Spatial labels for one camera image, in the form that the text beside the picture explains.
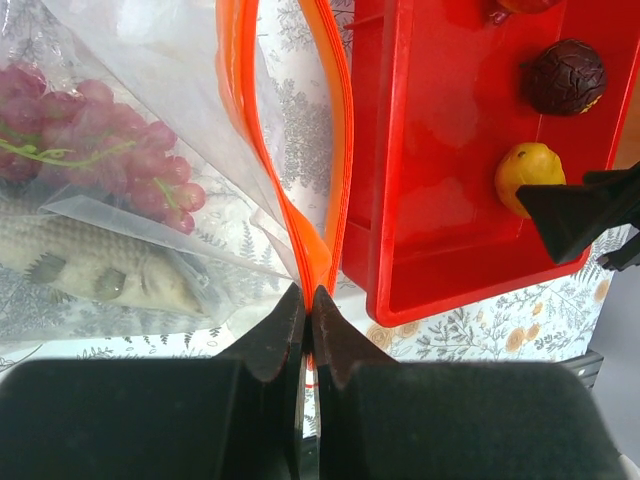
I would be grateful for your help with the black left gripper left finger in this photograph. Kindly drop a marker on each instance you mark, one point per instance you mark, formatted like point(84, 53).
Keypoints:
point(231, 416)

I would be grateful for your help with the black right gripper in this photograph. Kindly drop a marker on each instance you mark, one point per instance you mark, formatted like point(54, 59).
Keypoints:
point(569, 218)

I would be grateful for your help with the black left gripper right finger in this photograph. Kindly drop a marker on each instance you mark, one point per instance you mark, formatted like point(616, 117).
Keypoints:
point(385, 419)

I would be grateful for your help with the grey plastic fish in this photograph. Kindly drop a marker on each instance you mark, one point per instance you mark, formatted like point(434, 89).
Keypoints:
point(82, 260)

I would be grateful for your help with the clear zip top bag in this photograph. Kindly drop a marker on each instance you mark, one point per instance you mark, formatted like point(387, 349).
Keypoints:
point(273, 219)

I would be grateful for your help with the red grape bunch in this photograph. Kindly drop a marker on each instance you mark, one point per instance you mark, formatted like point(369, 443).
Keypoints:
point(85, 138)

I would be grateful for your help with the dark purple passion fruit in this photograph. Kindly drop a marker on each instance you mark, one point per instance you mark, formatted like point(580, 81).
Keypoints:
point(566, 79)

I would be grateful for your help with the red plastic tray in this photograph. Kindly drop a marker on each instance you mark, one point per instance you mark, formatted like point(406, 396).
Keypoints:
point(437, 105)

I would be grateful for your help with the red fruit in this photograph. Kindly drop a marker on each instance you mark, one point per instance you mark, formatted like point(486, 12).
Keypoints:
point(502, 9)

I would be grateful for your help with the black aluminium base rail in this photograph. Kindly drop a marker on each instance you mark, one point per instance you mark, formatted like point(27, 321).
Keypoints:
point(586, 367)

